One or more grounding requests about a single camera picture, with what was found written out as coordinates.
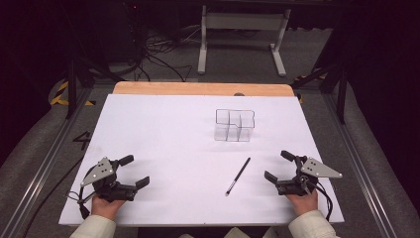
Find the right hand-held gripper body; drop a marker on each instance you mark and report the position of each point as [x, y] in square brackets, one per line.
[317, 169]

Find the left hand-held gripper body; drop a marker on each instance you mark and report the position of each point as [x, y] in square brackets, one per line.
[100, 175]

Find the person's left hand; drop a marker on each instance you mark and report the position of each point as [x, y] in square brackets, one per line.
[104, 207]

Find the person's right hand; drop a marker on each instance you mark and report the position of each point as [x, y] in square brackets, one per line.
[303, 203]

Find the black pen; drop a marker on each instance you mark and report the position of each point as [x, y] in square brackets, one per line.
[237, 177]

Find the white table sheet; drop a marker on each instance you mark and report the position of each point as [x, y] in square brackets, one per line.
[165, 145]

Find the clear acrylic organizer box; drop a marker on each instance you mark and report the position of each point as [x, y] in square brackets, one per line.
[235, 127]

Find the black tripod stand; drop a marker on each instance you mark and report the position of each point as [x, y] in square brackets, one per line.
[341, 99]
[71, 89]

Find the yellow black floor tape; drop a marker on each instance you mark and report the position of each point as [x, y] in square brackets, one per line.
[58, 99]

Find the white metal stand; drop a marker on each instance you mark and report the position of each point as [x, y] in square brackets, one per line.
[244, 20]

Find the aluminium floor rail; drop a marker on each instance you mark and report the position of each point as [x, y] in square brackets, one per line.
[46, 162]
[360, 167]

